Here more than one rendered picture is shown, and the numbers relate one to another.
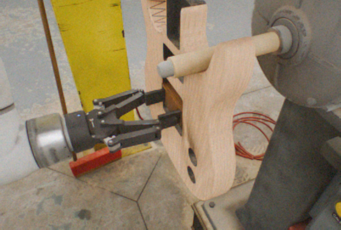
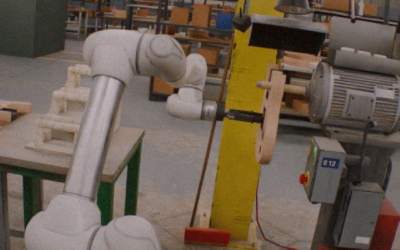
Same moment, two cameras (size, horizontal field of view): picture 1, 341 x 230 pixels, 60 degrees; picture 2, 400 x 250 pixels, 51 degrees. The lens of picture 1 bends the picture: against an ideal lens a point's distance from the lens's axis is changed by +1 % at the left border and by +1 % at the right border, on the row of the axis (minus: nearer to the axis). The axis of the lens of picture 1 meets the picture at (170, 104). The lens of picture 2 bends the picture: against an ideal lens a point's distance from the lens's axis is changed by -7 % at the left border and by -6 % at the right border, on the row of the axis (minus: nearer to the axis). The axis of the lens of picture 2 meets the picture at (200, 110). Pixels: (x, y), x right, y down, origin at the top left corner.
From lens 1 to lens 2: 145 cm
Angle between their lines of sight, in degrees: 37
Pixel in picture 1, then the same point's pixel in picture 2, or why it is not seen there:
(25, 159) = (199, 108)
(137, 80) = (270, 208)
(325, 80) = (315, 103)
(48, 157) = (205, 111)
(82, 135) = (221, 109)
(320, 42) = (315, 89)
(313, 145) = not seen: hidden behind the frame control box
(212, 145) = (268, 118)
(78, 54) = (229, 136)
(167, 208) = not seen: outside the picture
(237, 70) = (278, 82)
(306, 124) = not seen: hidden behind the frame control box
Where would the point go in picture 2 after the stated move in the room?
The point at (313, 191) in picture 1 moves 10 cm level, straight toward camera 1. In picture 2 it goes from (332, 206) to (312, 208)
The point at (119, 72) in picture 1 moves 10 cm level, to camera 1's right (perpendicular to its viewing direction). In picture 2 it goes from (252, 162) to (267, 167)
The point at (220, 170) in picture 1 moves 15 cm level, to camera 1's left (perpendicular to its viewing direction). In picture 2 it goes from (268, 131) to (234, 122)
